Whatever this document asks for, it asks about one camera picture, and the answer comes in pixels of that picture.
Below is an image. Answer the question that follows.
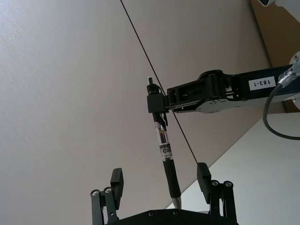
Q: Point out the black clear click pen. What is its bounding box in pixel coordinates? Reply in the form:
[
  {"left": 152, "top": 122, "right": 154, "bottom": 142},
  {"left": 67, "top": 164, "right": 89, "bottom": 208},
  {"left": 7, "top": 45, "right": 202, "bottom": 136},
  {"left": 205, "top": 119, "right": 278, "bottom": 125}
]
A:
[{"left": 146, "top": 75, "right": 183, "bottom": 210}]

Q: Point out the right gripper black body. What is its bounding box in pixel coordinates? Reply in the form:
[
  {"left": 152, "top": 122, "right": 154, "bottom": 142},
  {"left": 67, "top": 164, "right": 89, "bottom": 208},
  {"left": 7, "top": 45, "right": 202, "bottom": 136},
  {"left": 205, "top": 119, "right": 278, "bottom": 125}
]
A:
[{"left": 195, "top": 65, "right": 300, "bottom": 115}]

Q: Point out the grey cable with silver plug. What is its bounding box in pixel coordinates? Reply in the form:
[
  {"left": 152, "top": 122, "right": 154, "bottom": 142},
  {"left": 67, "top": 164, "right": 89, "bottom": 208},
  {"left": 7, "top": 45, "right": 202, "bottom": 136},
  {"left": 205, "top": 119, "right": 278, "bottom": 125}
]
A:
[{"left": 262, "top": 65, "right": 300, "bottom": 142}]

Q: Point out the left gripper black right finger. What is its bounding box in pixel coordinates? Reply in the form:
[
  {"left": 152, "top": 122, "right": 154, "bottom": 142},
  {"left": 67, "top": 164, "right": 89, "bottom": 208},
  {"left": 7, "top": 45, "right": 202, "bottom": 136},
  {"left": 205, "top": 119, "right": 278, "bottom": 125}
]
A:
[{"left": 196, "top": 162, "right": 238, "bottom": 225}]

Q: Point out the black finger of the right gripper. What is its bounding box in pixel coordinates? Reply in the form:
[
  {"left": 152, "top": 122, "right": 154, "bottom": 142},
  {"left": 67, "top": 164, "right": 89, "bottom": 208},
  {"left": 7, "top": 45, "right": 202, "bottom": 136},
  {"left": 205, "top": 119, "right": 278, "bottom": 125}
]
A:
[
  {"left": 169, "top": 104, "right": 203, "bottom": 114},
  {"left": 147, "top": 69, "right": 226, "bottom": 114}
]

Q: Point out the brown board panel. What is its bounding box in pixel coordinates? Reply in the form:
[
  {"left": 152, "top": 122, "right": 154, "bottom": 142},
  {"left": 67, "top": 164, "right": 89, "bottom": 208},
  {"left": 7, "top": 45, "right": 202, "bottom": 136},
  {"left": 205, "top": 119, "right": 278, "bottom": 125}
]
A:
[{"left": 249, "top": 0, "right": 300, "bottom": 113}]

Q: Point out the thin black cord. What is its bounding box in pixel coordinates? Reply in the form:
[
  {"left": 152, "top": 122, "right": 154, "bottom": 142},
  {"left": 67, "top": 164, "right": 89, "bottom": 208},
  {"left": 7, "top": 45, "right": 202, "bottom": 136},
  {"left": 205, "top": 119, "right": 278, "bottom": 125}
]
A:
[{"left": 120, "top": 0, "right": 199, "bottom": 164}]

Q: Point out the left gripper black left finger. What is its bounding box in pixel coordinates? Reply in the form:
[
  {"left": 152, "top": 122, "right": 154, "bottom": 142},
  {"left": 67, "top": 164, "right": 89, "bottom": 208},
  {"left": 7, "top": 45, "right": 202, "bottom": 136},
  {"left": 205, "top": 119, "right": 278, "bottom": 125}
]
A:
[{"left": 90, "top": 167, "right": 124, "bottom": 225}]

